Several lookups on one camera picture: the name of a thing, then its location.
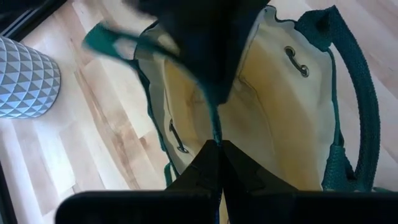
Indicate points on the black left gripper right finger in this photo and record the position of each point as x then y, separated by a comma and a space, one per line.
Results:
295, 208

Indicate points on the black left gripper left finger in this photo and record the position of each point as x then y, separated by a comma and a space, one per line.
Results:
140, 208

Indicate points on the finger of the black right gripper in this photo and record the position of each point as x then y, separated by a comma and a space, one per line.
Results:
174, 31
236, 37

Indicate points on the cream green-trimmed gardening bag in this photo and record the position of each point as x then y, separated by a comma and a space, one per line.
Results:
280, 124

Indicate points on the potted plant triangle-pattern pot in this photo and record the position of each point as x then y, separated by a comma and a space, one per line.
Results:
28, 81

